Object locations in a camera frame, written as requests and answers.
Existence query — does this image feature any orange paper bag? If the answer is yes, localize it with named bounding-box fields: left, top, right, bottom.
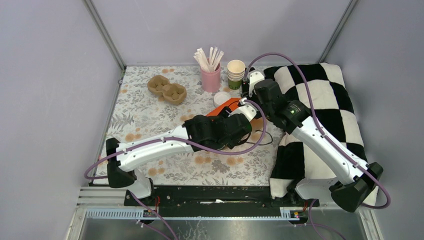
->
left=206, top=97, right=266, bottom=147

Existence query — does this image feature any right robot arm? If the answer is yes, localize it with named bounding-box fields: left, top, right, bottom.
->
left=241, top=78, right=392, bottom=213

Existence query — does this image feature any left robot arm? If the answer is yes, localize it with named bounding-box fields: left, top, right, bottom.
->
left=106, top=111, right=256, bottom=206

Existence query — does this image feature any stack of paper cups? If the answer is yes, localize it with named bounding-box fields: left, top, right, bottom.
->
left=227, top=59, right=246, bottom=90

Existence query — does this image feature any stack of white lids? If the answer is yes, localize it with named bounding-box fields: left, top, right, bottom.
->
left=213, top=91, right=231, bottom=108

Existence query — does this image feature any pink straw holder cup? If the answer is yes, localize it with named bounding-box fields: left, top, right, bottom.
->
left=200, top=63, right=221, bottom=93

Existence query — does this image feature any black white checkered pillow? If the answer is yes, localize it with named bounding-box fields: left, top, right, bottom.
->
left=263, top=63, right=367, bottom=198

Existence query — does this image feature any brown pulp cup carrier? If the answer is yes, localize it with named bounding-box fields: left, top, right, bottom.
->
left=147, top=75, right=187, bottom=105

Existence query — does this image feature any floral tablecloth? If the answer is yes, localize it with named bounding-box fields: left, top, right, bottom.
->
left=106, top=66, right=282, bottom=186

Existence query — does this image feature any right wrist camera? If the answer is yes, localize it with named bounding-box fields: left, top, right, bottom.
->
left=247, top=71, right=265, bottom=97

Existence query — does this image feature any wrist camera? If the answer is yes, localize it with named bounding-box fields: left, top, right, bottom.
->
left=247, top=71, right=265, bottom=97
left=230, top=104, right=258, bottom=122

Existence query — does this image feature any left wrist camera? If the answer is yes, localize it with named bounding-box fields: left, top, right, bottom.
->
left=230, top=104, right=258, bottom=122

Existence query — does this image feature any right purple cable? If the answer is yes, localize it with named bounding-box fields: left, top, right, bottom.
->
left=244, top=52, right=392, bottom=240

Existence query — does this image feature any purple cable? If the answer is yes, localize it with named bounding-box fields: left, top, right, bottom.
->
left=83, top=98, right=268, bottom=240
left=244, top=52, right=392, bottom=240

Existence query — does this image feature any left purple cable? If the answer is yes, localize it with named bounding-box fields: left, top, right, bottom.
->
left=83, top=98, right=268, bottom=240

